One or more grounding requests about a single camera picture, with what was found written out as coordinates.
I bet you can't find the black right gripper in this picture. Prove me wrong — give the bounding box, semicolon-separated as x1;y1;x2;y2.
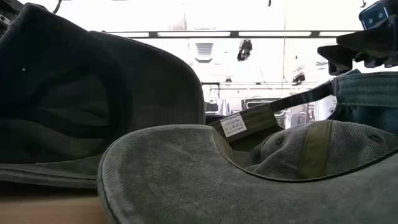
317;26;398;77

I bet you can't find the grey-green cap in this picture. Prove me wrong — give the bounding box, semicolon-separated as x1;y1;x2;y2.
96;81;398;224

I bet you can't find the dark black cap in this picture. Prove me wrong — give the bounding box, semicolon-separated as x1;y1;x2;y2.
0;2;206;190

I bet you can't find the black ceiling spotlight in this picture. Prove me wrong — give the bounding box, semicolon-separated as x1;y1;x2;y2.
236;39;253;62
292;72;306;85

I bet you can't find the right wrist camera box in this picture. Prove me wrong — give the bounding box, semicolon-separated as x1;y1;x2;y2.
358;1;390;31

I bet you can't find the ceiling track rail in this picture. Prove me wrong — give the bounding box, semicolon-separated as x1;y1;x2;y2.
201;81;321;91

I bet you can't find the overhead frame crossbeam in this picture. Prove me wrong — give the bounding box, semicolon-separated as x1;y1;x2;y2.
102;30;358;39

